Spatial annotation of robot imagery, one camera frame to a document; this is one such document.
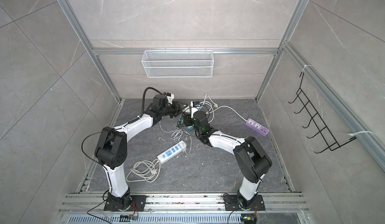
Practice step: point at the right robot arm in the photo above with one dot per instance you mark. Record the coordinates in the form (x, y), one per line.
(253, 161)

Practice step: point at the white blue power strip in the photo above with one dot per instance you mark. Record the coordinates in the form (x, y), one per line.
(169, 153)

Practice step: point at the white square charger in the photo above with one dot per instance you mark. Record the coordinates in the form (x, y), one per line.
(186, 112)

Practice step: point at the white wire mesh basket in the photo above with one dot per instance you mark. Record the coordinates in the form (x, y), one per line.
(178, 63)

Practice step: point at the purple power strip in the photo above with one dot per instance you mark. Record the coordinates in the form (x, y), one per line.
(260, 129)

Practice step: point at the black wire hook rack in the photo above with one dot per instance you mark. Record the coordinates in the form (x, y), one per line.
(316, 120)

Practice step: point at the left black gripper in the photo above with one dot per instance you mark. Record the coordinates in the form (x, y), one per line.
(178, 107)

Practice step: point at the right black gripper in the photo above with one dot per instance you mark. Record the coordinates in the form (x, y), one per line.
(187, 119)

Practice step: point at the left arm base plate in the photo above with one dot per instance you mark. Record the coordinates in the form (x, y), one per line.
(125, 203)

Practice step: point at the white charger adapter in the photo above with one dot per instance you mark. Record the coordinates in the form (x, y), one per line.
(183, 145)

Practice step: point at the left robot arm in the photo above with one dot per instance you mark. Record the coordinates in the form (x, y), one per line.
(111, 148)

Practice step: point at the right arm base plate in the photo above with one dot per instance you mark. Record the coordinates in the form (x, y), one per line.
(237, 202)

